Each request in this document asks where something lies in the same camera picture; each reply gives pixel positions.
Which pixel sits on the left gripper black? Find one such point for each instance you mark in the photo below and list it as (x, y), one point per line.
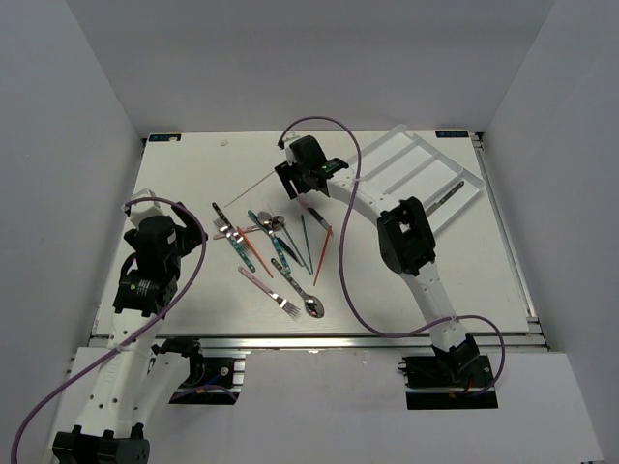
(190, 237)

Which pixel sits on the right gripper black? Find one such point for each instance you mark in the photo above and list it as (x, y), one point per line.
(285, 172)

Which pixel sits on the pink handled knife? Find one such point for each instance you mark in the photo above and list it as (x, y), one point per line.
(320, 219)

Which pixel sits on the teal chopstick long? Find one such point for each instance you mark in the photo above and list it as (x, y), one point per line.
(290, 240)

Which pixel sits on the teal chopstick short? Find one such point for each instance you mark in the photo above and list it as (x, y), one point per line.
(307, 242)

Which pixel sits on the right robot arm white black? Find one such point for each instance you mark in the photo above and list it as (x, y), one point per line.
(405, 239)

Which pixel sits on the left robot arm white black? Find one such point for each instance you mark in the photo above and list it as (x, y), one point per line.
(135, 379)

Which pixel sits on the white chopstick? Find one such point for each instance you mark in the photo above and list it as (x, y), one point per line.
(247, 190)

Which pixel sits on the white cutlery tray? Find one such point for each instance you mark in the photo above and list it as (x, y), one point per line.
(400, 164)

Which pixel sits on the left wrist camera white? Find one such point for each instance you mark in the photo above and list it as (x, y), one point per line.
(140, 211)

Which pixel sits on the pink handled spoon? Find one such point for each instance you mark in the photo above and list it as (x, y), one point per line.
(221, 235)

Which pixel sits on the teal handled spoon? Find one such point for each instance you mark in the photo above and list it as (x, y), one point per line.
(267, 227)

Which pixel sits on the teal handled fork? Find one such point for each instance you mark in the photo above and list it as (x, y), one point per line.
(226, 232)

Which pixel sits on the teal handled knife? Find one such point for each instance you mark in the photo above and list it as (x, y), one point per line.
(287, 249)

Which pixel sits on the black handled fork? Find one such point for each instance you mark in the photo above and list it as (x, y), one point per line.
(221, 215)

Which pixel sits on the black handled spoon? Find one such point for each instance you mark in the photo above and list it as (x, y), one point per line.
(313, 306)

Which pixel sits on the pink handled fork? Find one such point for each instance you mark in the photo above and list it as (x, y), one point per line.
(284, 304)

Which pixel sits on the black handled knife in tray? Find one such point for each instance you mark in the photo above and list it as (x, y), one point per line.
(446, 197)

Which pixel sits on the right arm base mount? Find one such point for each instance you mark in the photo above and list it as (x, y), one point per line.
(430, 385)

